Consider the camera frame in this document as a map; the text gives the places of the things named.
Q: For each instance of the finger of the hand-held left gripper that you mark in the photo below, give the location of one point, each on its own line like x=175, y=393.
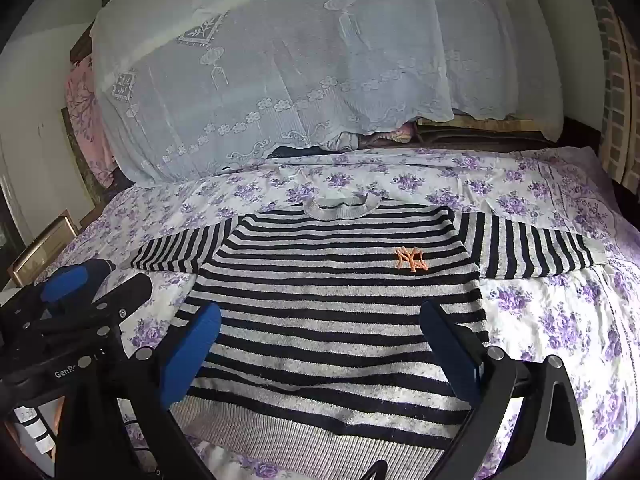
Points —
x=130, y=295
x=65, y=282

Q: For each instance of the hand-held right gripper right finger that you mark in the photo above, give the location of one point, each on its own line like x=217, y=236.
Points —
x=445, y=355

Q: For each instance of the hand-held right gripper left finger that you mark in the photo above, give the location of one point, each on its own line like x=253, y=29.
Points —
x=192, y=350

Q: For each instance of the black grey striped sweater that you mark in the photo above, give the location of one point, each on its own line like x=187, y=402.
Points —
x=330, y=300

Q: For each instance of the purple floral bed sheet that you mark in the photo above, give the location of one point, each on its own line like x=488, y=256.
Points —
x=550, y=320

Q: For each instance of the pink floral quilt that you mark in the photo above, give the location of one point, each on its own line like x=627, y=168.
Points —
x=85, y=110

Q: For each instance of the pile of folded bedding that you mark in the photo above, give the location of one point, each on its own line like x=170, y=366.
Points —
x=380, y=136

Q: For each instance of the white lace cover cloth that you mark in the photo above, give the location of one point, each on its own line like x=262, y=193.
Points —
x=300, y=60

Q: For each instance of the brick pattern curtain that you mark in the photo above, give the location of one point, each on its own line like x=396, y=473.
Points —
x=617, y=100

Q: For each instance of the gold picture frame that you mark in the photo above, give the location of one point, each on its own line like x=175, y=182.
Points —
x=42, y=247

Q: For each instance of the dark wooden bed frame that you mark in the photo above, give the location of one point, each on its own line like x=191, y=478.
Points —
x=480, y=132

